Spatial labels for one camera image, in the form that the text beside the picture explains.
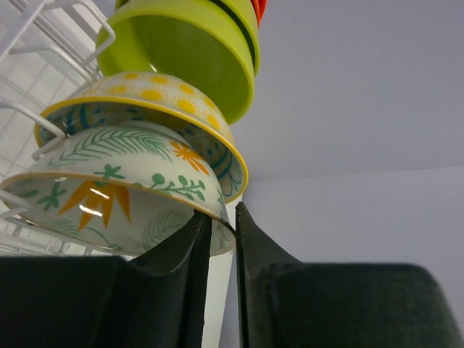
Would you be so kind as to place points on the rear lime green bowl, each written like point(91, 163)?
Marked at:
point(243, 29)

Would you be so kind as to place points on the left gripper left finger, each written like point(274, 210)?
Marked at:
point(154, 300)

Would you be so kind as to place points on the front lime green bowl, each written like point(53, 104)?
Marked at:
point(181, 54)

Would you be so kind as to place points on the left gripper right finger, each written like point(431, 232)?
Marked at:
point(285, 302)

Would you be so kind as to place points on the yellow sun pattern bowl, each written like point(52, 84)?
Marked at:
point(165, 100)

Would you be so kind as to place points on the white floral ceramic bowl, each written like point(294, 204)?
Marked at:
point(124, 187)

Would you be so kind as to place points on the front orange bowl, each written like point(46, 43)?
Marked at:
point(259, 8)

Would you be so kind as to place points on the white wire dish rack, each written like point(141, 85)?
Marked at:
point(35, 80)

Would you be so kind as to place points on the lime green bowl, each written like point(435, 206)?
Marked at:
point(243, 29)
point(181, 54)

